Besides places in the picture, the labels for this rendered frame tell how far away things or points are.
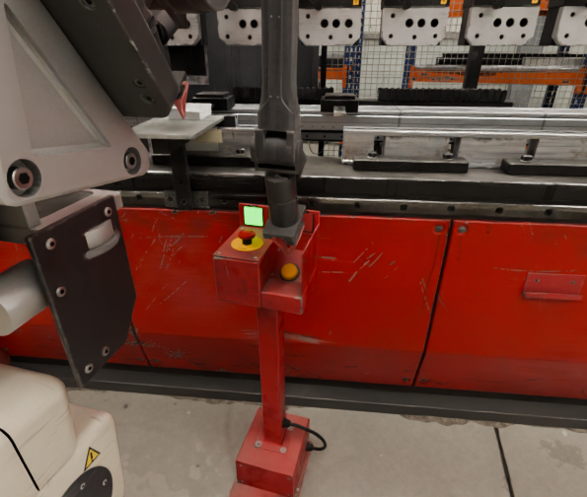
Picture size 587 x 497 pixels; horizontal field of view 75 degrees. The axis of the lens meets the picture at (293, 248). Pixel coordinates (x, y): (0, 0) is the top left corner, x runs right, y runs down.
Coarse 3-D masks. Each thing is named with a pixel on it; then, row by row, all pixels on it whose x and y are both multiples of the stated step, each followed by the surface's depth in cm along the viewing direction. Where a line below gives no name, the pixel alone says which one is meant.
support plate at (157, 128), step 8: (152, 120) 101; (160, 120) 101; (168, 120) 101; (176, 120) 101; (184, 120) 101; (208, 120) 101; (216, 120) 101; (136, 128) 91; (144, 128) 91; (152, 128) 91; (160, 128) 91; (168, 128) 91; (176, 128) 91; (184, 128) 91; (192, 128) 91; (200, 128) 91; (208, 128) 95; (144, 136) 86; (152, 136) 86; (160, 136) 86; (168, 136) 85; (176, 136) 85; (184, 136) 85; (192, 136) 85
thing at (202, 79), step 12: (168, 48) 102; (180, 48) 102; (192, 48) 101; (204, 48) 101; (180, 60) 103; (192, 60) 103; (204, 60) 102; (192, 72) 104; (204, 72) 104; (192, 84) 106; (204, 84) 106
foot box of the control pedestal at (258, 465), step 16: (256, 416) 124; (288, 416) 124; (256, 432) 119; (304, 432) 119; (256, 448) 114; (288, 448) 114; (304, 448) 120; (240, 464) 111; (256, 464) 110; (272, 464) 110; (288, 464) 110; (304, 464) 121; (240, 480) 115; (256, 480) 113; (272, 480) 111; (288, 480) 109; (240, 496) 112; (256, 496) 112; (272, 496) 112; (288, 496) 112
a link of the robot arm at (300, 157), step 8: (296, 144) 64; (296, 152) 64; (256, 160) 67; (296, 160) 65; (304, 160) 76; (256, 168) 68; (264, 168) 68; (272, 168) 68; (280, 168) 67; (288, 168) 67; (296, 168) 66; (296, 176) 74
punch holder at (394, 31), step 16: (384, 0) 90; (416, 0) 89; (432, 0) 89; (448, 0) 88; (384, 16) 91; (400, 16) 91; (416, 16) 90; (432, 16) 90; (384, 32) 92; (400, 32) 92; (416, 32) 92; (432, 32) 91
